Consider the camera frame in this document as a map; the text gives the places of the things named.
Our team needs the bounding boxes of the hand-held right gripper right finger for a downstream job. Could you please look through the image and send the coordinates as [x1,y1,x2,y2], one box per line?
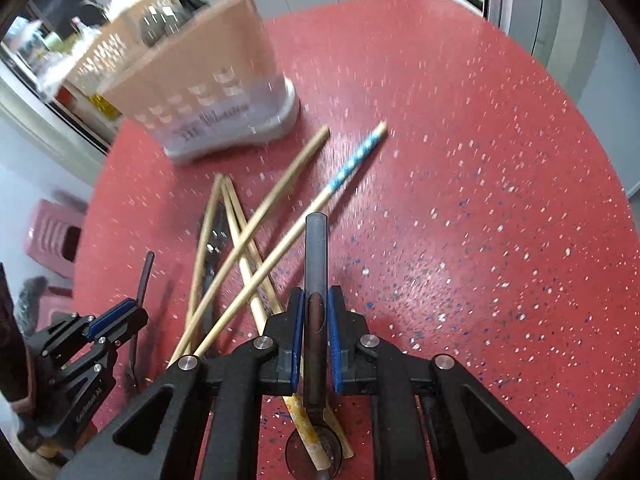
[327,285,576,480]

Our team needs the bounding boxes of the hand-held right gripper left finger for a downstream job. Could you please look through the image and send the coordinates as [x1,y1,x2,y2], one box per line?
[55,287,306,480]

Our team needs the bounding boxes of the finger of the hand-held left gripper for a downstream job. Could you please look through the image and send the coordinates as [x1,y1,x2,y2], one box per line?
[45,327,146,397]
[27,299,149,357]

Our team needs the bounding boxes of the black utensil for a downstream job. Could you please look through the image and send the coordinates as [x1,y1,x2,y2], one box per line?
[125,252,156,391]

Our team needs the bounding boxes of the black spoon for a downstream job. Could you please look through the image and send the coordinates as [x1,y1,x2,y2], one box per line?
[284,212,347,473]

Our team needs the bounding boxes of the blue patterned wooden chopstick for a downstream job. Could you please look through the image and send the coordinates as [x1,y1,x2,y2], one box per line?
[192,121,389,358]

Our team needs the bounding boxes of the beige cutlery holder basket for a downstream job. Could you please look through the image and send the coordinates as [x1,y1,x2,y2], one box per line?
[97,0,302,165]

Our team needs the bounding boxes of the grey cloth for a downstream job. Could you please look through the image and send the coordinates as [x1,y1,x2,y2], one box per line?
[15,277,53,333]

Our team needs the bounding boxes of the pink plastic stool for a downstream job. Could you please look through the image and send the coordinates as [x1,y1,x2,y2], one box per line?
[27,199,88,281]

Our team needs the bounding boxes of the yellow oil bottle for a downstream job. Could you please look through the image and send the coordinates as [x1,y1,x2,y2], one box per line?
[90,91,123,123]

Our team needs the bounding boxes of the beige perforated basket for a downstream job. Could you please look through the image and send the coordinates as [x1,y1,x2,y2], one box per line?
[64,0,188,98]

